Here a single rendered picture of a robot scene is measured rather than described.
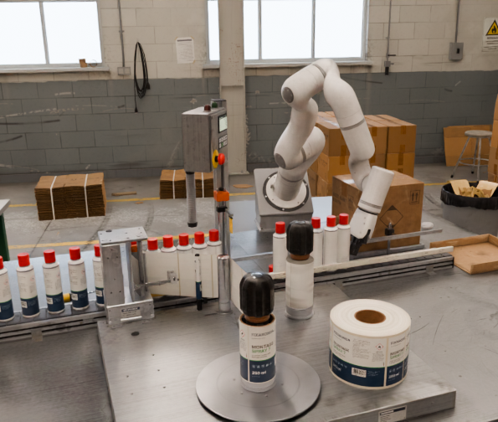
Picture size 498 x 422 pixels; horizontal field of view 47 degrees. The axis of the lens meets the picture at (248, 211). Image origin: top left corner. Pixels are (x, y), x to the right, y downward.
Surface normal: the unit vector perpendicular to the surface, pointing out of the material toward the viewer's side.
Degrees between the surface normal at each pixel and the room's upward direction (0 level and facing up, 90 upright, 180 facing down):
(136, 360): 0
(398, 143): 90
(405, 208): 90
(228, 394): 0
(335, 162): 88
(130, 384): 0
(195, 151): 90
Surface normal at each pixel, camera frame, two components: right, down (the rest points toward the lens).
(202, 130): -0.28, 0.29
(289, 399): -0.01, -0.96
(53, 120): 0.14, 0.29
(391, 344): 0.36, 0.27
